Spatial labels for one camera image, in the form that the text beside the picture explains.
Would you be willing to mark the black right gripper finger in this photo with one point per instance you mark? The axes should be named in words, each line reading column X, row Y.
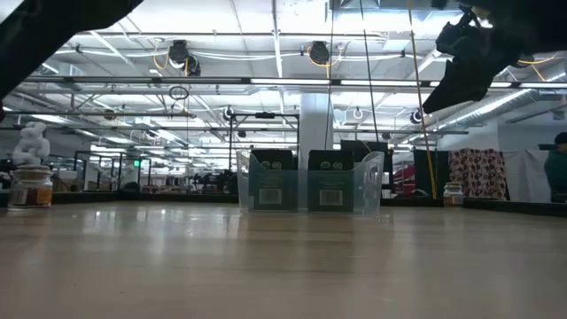
column 465, row 84
column 460, row 42

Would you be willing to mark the white building column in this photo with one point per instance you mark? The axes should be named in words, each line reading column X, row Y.
column 315, row 128

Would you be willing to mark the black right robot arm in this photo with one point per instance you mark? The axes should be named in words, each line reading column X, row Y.
column 553, row 22

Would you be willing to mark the person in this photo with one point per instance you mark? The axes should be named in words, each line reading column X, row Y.
column 557, row 173

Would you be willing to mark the ceiling light rail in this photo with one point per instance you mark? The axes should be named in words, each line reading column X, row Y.
column 133, row 80

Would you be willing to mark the dark green spice tin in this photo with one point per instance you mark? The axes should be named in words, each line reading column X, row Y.
column 272, row 159
column 330, row 159

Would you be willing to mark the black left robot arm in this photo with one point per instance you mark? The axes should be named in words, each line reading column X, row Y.
column 44, row 31

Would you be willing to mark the white fabric sheet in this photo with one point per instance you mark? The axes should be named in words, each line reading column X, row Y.
column 527, row 177

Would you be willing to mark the silver ventilation duct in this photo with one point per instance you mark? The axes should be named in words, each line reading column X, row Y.
column 44, row 68
column 496, row 106

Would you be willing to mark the black fabric curtain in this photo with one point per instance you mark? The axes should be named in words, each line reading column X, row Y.
column 425, row 168

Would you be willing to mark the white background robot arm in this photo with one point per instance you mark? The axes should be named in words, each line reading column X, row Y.
column 31, row 146

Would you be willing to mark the clear plastic bin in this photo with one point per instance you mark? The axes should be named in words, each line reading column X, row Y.
column 301, row 195

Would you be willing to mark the black background rig frame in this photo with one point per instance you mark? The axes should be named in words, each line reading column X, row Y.
column 265, row 116

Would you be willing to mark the glass spice jar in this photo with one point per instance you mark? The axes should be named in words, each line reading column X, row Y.
column 452, row 197
column 31, row 195

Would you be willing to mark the patterned fabric curtain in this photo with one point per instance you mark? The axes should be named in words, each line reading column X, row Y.
column 478, row 173

